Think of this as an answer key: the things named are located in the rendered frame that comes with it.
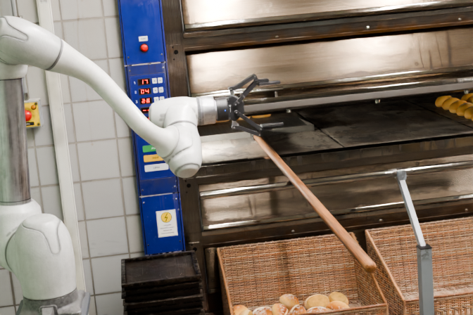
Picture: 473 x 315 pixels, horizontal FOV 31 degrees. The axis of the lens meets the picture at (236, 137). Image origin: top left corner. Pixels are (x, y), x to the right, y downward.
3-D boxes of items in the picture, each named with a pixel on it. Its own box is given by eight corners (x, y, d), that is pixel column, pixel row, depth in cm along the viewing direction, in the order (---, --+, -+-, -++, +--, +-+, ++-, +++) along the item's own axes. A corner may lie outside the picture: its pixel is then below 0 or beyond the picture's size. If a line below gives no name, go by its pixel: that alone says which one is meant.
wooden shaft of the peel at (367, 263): (378, 273, 209) (377, 262, 209) (366, 275, 209) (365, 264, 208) (260, 139, 376) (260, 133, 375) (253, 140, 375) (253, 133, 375)
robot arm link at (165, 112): (195, 110, 283) (200, 140, 275) (148, 115, 281) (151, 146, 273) (195, 88, 275) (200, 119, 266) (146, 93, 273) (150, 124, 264)
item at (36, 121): (16, 126, 323) (13, 100, 321) (43, 124, 324) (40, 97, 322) (14, 130, 315) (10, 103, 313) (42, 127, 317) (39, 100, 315)
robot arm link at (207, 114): (197, 123, 281) (215, 121, 282) (200, 128, 272) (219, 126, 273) (195, 95, 279) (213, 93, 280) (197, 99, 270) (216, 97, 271)
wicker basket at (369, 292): (220, 312, 346) (214, 246, 341) (357, 295, 352) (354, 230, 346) (234, 365, 299) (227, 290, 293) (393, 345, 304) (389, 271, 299)
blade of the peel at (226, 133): (314, 130, 388) (314, 124, 387) (192, 143, 381) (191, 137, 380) (298, 117, 423) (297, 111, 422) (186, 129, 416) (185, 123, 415)
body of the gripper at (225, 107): (212, 95, 279) (241, 91, 280) (215, 120, 281) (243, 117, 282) (215, 98, 272) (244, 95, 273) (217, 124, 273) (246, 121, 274)
